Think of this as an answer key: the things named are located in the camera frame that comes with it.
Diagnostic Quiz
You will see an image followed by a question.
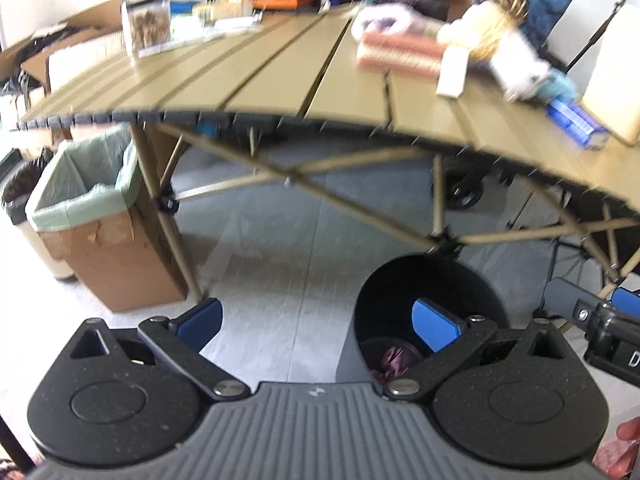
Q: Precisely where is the white foam block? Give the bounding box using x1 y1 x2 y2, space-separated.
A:
436 46 470 99

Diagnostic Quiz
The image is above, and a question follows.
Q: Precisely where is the black cart wheel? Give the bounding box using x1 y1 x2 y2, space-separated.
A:
445 169 484 211

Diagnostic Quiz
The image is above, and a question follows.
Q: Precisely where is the tan folding slatted table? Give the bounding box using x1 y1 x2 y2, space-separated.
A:
17 8 639 285

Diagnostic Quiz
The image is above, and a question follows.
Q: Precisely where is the printed paper sheet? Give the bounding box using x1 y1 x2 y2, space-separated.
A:
134 12 264 58

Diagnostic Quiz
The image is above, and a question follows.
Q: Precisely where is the blue fabric bag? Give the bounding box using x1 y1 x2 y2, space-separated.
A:
520 0 573 49

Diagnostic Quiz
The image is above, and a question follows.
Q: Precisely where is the clear jar with snacks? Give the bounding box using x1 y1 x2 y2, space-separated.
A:
120 0 171 56

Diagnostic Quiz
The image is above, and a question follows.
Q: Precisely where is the pink scrubbing sponge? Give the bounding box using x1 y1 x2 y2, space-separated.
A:
356 32 446 78

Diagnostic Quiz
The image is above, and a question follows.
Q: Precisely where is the black camera tripod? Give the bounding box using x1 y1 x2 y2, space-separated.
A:
564 0 632 74

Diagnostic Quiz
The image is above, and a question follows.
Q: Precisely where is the white and yellow plush alpaca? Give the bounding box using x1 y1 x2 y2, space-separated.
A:
436 1 550 101

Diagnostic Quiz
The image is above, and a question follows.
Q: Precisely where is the cardboard box with green liner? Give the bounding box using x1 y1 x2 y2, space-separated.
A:
25 125 188 312

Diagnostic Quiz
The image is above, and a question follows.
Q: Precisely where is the black round trash bin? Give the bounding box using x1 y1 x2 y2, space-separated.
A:
335 254 509 385

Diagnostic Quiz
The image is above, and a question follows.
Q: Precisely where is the purple fuzzy sock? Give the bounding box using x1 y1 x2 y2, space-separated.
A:
352 3 416 42

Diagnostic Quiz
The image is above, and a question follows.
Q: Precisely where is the cream thermos jug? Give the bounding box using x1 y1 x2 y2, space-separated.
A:
582 58 639 146

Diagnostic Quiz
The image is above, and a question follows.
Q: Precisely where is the light blue plush toy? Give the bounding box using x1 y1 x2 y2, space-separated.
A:
535 68 579 103

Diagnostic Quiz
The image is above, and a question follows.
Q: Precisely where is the blue tissue pack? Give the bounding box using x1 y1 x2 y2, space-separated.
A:
546 99 610 151

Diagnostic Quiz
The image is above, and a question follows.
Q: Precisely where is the dark mesh waste basket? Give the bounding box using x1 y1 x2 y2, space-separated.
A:
1 159 75 282

